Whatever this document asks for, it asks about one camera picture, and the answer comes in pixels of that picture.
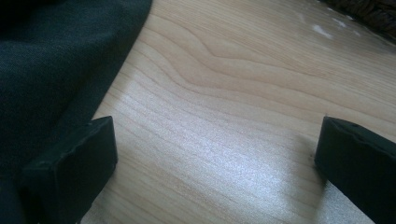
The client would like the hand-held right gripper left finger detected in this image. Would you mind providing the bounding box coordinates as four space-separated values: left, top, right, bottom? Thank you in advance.
19 116 119 224

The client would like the dark cloth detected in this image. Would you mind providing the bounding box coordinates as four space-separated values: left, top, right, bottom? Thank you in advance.
0 0 154 224

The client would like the dark woven basket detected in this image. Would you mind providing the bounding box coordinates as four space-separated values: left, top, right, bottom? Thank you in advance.
317 0 396 45

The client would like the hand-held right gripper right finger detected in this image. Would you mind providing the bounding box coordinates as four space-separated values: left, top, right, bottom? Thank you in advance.
314 116 396 224

